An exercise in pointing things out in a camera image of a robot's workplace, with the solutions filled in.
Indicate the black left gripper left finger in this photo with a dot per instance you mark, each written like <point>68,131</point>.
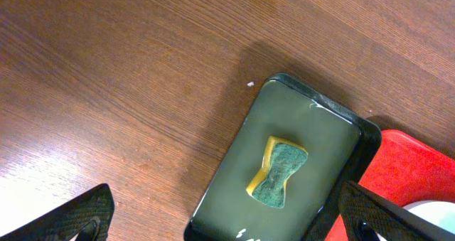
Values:
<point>86,217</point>

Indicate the light blue plate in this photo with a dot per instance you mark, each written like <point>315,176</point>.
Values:
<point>433,212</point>

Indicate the green yellow sponge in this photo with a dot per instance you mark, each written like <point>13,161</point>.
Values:
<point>281,160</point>

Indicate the red plastic tray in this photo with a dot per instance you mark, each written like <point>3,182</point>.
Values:
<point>403,171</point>

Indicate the dark green tray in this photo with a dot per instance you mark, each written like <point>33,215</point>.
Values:
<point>340,145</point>

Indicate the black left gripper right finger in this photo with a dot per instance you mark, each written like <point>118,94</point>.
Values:
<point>367,216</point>

